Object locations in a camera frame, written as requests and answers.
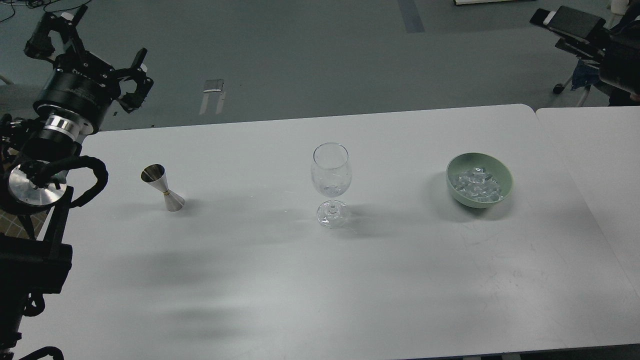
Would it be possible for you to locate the seated person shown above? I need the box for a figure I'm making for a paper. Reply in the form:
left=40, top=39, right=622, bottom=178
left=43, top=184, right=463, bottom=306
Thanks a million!
left=608, top=0, right=640, bottom=107

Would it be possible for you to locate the black floor cable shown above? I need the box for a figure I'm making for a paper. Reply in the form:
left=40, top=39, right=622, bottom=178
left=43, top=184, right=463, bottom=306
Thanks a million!
left=0, top=0, right=91, bottom=22

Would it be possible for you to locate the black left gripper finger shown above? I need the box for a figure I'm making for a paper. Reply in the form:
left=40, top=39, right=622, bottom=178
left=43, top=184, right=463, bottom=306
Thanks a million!
left=23, top=4, right=89, bottom=63
left=110, top=47, right=154, bottom=114

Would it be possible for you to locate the metal floor plate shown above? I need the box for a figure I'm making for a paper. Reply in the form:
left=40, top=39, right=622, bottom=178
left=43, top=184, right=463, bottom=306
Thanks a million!
left=202, top=79, right=224, bottom=93

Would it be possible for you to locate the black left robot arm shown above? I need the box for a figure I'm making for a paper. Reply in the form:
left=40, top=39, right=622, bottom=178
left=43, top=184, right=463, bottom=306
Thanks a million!
left=1, top=2, right=154, bottom=360

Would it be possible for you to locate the clear wine glass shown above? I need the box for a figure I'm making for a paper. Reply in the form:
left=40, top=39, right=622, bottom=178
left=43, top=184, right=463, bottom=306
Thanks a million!
left=310, top=142, right=353, bottom=229

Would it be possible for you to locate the ice cubes pile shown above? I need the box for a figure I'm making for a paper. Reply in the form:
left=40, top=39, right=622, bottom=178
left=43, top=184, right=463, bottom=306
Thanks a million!
left=450, top=167, right=504, bottom=203

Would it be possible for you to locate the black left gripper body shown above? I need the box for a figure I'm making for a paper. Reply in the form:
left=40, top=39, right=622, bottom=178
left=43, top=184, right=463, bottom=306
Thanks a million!
left=33, top=54, right=122, bottom=136

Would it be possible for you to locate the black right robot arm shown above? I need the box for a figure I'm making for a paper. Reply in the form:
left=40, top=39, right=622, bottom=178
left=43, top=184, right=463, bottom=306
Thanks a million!
left=529, top=6, right=640, bottom=94

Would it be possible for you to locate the green bowl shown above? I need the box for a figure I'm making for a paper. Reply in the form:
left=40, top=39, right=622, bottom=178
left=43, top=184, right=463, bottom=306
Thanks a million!
left=445, top=152, right=514, bottom=209

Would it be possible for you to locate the steel double jigger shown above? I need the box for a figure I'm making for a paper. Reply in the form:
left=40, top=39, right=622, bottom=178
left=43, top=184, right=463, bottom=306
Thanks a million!
left=141, top=164, right=185, bottom=212

